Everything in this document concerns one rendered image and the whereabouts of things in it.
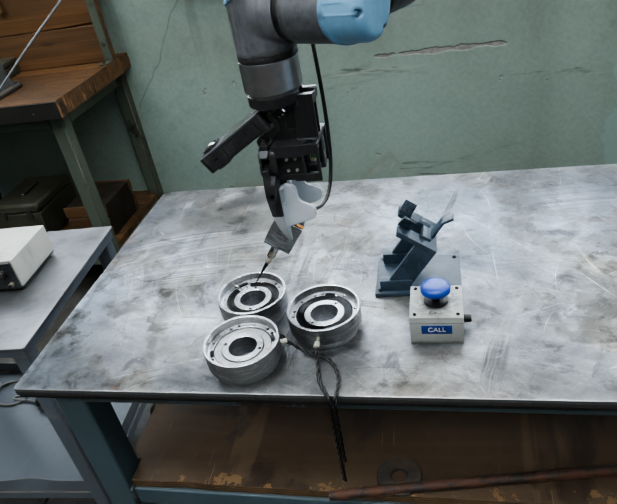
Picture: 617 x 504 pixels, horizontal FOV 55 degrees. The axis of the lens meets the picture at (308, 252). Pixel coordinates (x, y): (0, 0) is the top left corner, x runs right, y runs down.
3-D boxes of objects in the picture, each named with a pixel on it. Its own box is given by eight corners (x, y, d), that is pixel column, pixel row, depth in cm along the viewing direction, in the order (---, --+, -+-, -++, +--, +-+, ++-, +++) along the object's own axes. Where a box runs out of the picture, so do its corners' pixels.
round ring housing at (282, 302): (214, 308, 95) (208, 287, 93) (274, 284, 98) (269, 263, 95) (236, 345, 86) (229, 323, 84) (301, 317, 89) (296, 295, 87)
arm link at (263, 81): (230, 69, 71) (247, 49, 77) (239, 106, 73) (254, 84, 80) (291, 61, 69) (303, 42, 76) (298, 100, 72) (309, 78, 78)
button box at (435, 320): (411, 344, 81) (408, 316, 78) (412, 310, 87) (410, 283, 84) (472, 344, 79) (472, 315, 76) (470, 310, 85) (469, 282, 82)
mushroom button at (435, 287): (421, 322, 80) (419, 292, 78) (422, 303, 84) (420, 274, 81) (451, 322, 79) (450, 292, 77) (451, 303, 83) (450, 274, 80)
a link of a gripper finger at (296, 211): (319, 247, 82) (310, 184, 78) (278, 248, 83) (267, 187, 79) (323, 237, 85) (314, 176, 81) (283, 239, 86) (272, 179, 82)
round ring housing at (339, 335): (300, 304, 92) (296, 283, 90) (368, 306, 89) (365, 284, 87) (283, 351, 84) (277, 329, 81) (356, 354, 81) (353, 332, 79)
